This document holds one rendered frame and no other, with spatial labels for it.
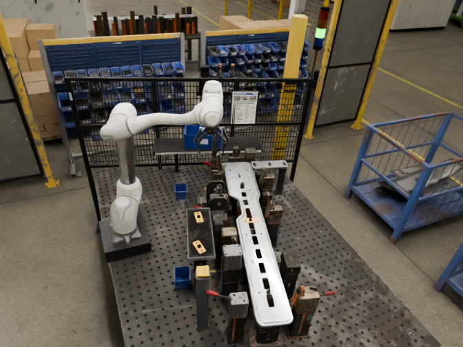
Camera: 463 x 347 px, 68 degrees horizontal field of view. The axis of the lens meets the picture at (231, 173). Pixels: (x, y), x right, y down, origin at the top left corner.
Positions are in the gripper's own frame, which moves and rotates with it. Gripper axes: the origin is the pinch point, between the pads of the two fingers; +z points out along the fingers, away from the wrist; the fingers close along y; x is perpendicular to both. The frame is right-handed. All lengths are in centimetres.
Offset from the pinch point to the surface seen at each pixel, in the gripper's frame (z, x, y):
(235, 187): 46, 23, 20
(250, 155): 43, 59, 37
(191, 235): 30.1, -36.7, -13.0
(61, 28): 92, 638, -260
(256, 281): 46, -57, 20
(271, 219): 49, -8, 40
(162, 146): 43, 77, -33
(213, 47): 14, 250, 24
